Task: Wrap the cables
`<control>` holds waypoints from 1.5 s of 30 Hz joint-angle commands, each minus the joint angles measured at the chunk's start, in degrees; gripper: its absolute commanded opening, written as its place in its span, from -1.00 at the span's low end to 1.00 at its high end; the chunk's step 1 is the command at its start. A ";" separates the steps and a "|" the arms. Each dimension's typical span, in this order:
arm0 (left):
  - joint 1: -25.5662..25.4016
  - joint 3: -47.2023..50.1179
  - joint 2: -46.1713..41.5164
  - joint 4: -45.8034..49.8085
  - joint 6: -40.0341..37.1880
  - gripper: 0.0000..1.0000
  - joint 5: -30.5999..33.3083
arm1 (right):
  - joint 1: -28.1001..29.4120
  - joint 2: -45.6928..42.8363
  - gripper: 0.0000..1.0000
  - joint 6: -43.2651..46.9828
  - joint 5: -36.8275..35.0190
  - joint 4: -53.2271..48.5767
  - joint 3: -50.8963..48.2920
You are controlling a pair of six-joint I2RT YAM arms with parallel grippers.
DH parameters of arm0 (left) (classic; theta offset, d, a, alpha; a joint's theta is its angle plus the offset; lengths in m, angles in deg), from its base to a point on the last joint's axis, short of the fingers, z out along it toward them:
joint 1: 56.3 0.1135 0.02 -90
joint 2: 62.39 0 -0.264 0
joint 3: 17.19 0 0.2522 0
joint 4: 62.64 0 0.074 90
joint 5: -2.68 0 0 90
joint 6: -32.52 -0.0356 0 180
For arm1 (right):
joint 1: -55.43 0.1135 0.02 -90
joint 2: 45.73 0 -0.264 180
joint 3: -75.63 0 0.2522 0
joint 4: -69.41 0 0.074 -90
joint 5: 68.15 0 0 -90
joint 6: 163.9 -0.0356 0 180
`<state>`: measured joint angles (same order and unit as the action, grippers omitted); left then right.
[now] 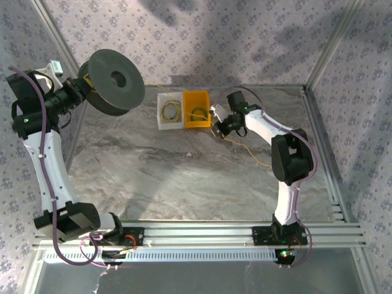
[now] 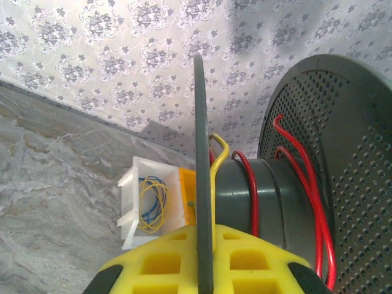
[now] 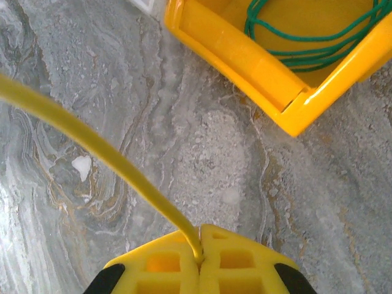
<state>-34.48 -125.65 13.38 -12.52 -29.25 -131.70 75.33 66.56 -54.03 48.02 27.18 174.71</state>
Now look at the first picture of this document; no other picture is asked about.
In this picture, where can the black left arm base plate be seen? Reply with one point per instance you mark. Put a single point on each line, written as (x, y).
(137, 235)

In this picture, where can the aluminium table side rail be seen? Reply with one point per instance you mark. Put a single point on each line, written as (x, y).
(318, 122)
(70, 153)

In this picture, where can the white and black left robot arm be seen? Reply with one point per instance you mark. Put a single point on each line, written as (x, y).
(46, 168)

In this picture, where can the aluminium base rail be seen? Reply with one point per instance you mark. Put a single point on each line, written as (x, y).
(199, 235)

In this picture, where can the white plastic bin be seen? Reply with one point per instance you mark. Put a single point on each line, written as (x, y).
(170, 125)

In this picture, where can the yellow plastic bin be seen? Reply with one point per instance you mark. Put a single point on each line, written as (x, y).
(196, 98)

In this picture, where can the aluminium frame post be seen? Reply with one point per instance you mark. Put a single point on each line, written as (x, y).
(330, 46)
(55, 33)

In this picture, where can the black controller board with LEDs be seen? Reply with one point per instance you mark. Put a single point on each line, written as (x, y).
(286, 258)

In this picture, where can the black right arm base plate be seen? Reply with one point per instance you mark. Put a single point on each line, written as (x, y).
(260, 235)

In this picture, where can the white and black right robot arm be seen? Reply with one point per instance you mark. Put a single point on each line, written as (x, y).
(260, 122)

